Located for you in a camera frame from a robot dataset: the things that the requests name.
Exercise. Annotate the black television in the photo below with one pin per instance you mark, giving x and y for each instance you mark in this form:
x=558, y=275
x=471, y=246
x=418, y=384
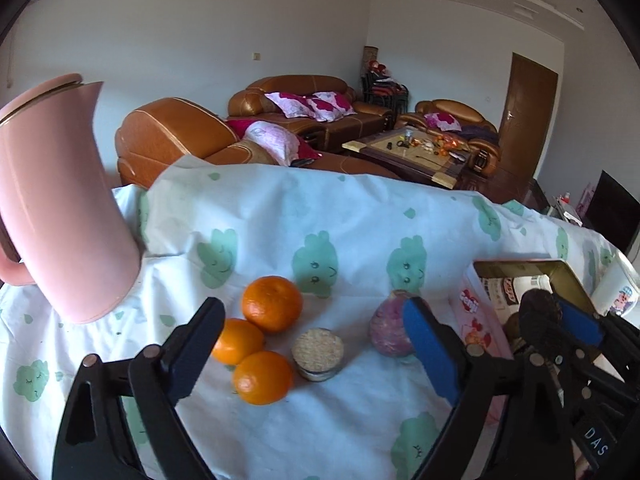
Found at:
x=614, y=213

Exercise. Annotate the brown leather armchair, near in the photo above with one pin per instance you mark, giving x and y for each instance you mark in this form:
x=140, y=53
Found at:
x=154, y=136

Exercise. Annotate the pink Genji tin box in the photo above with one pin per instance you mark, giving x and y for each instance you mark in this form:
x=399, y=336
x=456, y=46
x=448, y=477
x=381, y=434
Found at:
x=490, y=292

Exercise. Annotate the brown leather three-seat sofa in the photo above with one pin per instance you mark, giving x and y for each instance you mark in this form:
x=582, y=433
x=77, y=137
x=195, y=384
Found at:
x=251, y=103

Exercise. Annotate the pink floral cushion, left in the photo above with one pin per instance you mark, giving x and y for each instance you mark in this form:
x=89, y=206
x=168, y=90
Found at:
x=291, y=105

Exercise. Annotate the light pink pillow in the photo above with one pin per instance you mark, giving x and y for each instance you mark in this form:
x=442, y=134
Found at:
x=278, y=142

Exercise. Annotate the brown wooden door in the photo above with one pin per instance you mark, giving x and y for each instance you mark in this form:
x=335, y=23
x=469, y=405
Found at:
x=526, y=115

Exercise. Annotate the brown leather armchair, far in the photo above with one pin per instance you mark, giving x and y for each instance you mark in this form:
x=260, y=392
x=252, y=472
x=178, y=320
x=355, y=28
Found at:
x=465, y=122

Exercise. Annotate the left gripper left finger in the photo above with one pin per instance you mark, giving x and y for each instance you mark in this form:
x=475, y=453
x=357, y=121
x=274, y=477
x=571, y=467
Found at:
x=95, y=440

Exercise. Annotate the brown leather armchair, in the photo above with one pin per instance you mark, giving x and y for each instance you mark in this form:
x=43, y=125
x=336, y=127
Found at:
x=154, y=136
x=465, y=122

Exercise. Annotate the orange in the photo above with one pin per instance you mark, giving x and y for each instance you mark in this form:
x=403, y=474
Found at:
x=263, y=378
x=238, y=340
x=272, y=303

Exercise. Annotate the pink floral cushion, right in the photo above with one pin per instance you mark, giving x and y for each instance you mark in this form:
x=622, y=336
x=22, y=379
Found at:
x=330, y=106

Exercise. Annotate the wooden coffee table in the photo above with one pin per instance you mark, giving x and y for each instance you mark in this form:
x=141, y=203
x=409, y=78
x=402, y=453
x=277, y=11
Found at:
x=415, y=155

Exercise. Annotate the pink floral cushion, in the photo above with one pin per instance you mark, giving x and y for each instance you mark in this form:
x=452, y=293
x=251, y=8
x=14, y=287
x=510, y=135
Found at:
x=291, y=105
x=330, y=106

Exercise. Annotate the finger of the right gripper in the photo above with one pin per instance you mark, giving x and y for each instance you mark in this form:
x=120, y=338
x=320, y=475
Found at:
x=552, y=343
x=583, y=326

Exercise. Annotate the layered dessert cup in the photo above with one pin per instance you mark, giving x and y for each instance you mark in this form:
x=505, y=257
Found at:
x=318, y=354

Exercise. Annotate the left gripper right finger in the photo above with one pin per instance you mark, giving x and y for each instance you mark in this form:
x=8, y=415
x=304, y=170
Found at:
x=532, y=441

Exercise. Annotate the purple passion fruit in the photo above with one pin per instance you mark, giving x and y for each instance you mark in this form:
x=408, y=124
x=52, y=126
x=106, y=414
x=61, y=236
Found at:
x=386, y=327

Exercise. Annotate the pink cushion on far armchair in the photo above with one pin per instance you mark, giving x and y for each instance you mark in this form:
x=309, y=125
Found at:
x=442, y=121

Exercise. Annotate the white cloth with green prints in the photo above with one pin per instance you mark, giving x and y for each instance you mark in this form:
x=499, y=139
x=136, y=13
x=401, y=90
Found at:
x=346, y=242

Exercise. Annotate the pink electric kettle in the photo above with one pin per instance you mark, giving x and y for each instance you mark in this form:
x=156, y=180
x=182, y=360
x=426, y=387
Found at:
x=56, y=204

